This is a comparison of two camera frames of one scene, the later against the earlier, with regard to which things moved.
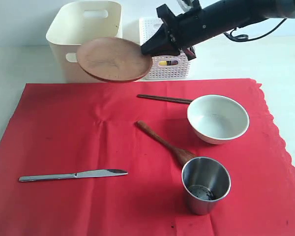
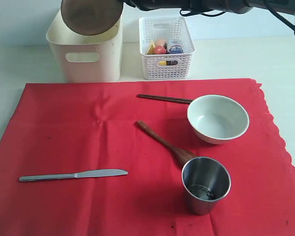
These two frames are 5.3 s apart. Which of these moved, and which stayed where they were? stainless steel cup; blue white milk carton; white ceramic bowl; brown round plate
Moved: blue white milk carton; brown round plate
Stayed: stainless steel cup; white ceramic bowl
